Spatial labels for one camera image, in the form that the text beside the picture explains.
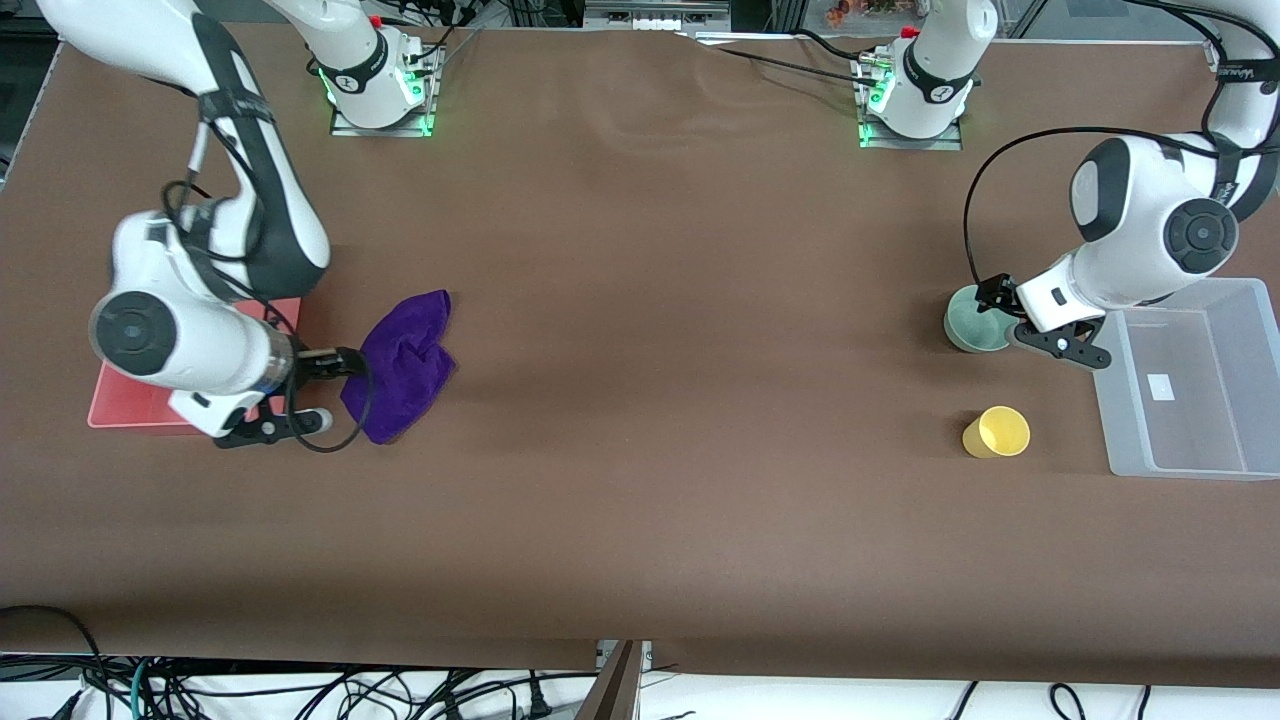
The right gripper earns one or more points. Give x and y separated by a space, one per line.
322 363

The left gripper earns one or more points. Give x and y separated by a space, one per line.
996 292

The green bowl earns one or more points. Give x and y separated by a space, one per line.
965 325

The purple cloth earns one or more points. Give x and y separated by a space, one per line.
410 370

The yellow cup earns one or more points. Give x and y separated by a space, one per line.
1000 432

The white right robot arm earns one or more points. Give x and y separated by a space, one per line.
200 345

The white label sticker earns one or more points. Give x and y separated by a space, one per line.
1161 388

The pink plastic bin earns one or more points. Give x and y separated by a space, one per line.
125 405

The clear plastic bin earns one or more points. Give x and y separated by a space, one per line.
1200 420

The orange objects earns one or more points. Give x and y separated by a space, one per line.
860 10

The brown table cover sheet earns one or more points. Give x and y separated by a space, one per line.
640 300

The white power strip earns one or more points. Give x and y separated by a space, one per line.
655 18

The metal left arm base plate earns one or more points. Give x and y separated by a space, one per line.
940 143

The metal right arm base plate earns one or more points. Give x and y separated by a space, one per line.
345 128

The metal frame bracket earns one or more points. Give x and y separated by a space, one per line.
615 695

